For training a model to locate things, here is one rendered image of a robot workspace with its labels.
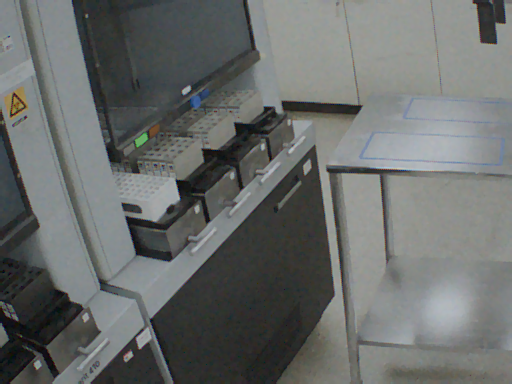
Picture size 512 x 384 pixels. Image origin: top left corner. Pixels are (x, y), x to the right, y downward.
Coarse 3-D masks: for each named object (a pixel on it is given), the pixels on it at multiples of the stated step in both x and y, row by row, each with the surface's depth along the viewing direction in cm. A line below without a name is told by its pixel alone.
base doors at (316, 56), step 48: (288, 0) 357; (336, 0) 342; (384, 0) 328; (432, 0) 314; (288, 48) 374; (336, 48) 358; (384, 48) 344; (432, 48) 329; (480, 48) 313; (288, 96) 391; (336, 96) 374; (480, 96) 328
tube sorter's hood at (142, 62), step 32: (96, 0) 120; (128, 0) 128; (160, 0) 138; (192, 0) 148; (224, 0) 160; (96, 32) 122; (128, 32) 130; (160, 32) 139; (192, 32) 150; (224, 32) 161; (96, 64) 122; (128, 64) 132; (160, 64) 141; (192, 64) 151; (224, 64) 163; (128, 96) 133; (160, 96) 142; (128, 128) 134; (160, 128) 142
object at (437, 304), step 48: (384, 96) 178; (432, 96) 174; (384, 144) 152; (432, 144) 148; (480, 144) 144; (336, 192) 150; (384, 192) 194; (384, 240) 203; (384, 288) 191; (432, 288) 186; (480, 288) 181; (384, 336) 172; (432, 336) 168; (480, 336) 163
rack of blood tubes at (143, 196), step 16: (128, 176) 151; (144, 176) 148; (160, 176) 146; (128, 192) 142; (144, 192) 142; (160, 192) 140; (176, 192) 145; (128, 208) 148; (144, 208) 139; (160, 208) 140
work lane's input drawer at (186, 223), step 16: (176, 208) 142; (192, 208) 144; (128, 224) 142; (144, 224) 140; (160, 224) 138; (176, 224) 140; (192, 224) 145; (144, 240) 141; (160, 240) 139; (176, 240) 140; (192, 240) 143; (208, 240) 143; (176, 256) 140
